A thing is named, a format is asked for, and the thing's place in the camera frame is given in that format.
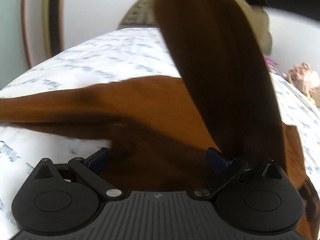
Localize pink clothes pile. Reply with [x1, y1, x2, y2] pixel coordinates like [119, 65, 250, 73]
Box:
[287, 63, 319, 98]

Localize gold tower air conditioner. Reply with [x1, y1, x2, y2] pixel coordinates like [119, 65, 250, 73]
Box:
[42, 0, 64, 59]

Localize purple garment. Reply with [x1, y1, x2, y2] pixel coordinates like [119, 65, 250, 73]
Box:
[264, 55, 279, 74]

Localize brown knit sweater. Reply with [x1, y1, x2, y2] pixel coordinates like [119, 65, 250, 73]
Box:
[1, 0, 319, 239]

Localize olive upholstered headboard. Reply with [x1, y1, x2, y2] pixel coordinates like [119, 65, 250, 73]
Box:
[118, 0, 272, 55]

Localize white quilt with blue script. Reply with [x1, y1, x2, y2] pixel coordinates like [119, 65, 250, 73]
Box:
[1, 28, 319, 239]

